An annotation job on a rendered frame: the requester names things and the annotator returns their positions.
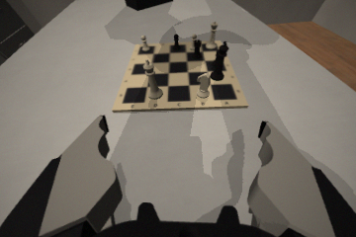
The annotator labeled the chessboard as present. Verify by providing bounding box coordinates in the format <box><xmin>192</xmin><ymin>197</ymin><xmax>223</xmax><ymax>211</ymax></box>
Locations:
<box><xmin>112</xmin><ymin>40</ymin><xmax>248</xmax><ymax>113</ymax></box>

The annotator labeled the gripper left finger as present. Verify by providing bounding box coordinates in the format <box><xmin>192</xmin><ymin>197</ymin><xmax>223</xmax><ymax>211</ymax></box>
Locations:
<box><xmin>0</xmin><ymin>115</ymin><xmax>123</xmax><ymax>237</ymax></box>

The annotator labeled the white pawn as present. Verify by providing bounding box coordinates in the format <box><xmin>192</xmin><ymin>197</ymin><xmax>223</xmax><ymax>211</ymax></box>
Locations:
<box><xmin>190</xmin><ymin>34</ymin><xmax>197</xmax><ymax>50</ymax></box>
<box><xmin>141</xmin><ymin>36</ymin><xmax>150</xmax><ymax>51</ymax></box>

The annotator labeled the white knight chess piece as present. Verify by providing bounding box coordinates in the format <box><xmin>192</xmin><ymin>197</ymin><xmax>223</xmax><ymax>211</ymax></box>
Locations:
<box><xmin>197</xmin><ymin>73</ymin><xmax>211</xmax><ymax>99</ymax></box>

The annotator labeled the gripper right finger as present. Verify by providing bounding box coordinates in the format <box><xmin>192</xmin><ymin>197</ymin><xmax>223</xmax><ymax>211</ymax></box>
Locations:
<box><xmin>247</xmin><ymin>121</ymin><xmax>356</xmax><ymax>237</ymax></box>

